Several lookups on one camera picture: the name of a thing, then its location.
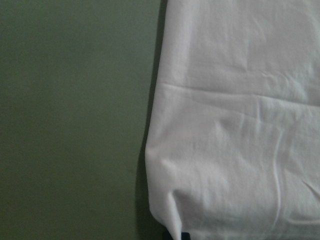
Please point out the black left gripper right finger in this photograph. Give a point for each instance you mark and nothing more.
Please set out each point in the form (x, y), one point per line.
(185, 236)

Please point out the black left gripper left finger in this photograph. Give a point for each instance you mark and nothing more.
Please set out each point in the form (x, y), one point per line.
(166, 235)

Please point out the pink Snoopy t-shirt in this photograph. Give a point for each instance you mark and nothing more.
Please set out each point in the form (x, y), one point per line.
(233, 148)

